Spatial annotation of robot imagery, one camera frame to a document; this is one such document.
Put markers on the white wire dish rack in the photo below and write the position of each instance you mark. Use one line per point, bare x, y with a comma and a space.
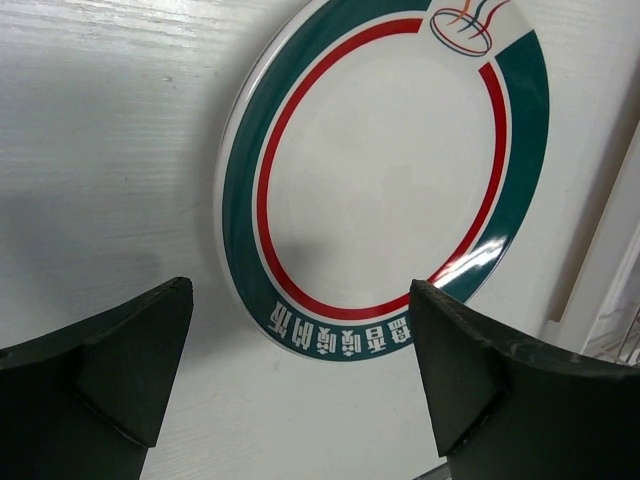
595, 303

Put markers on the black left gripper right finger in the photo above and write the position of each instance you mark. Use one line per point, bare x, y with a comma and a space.
506, 405

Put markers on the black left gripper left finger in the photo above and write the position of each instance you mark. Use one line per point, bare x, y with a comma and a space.
88, 401

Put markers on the white plate green red rim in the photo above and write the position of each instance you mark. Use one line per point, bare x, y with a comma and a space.
374, 143

